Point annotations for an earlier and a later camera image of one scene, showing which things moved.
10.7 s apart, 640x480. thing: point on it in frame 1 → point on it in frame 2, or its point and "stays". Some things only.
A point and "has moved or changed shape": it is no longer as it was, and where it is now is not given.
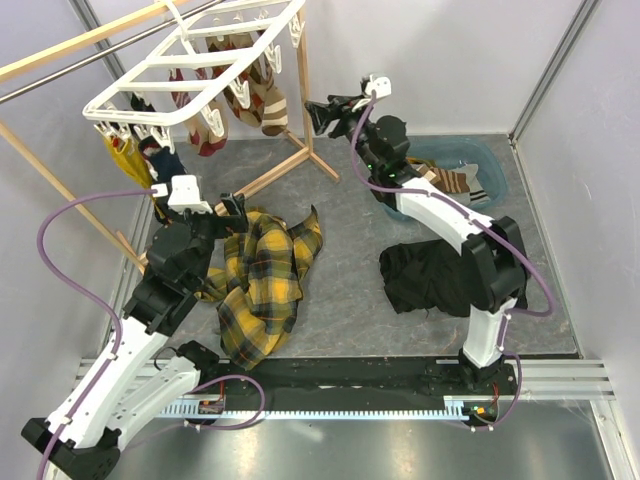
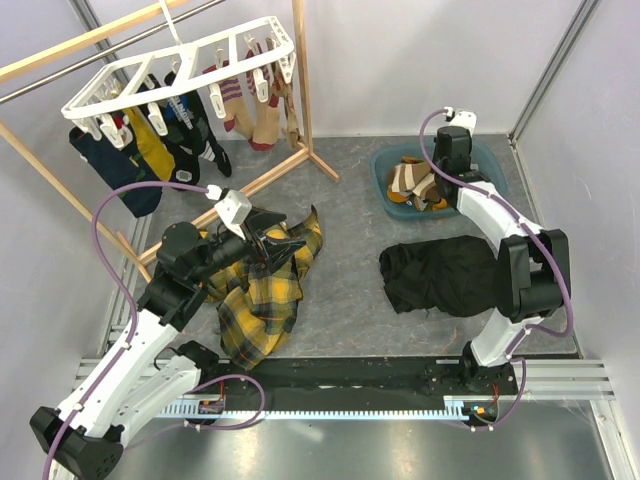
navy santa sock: (162, 165) → (120, 169)
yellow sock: (132, 162) → (154, 150)
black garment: (432, 275) stays
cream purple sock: (181, 99) → (236, 112)
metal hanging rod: (103, 53) stays
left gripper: (226, 224) → (275, 250)
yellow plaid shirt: (260, 285) stays
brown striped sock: (274, 113) has moved or changed shape
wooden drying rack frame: (50, 52) stays
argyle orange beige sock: (255, 73) → (280, 87)
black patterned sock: (139, 104) → (188, 136)
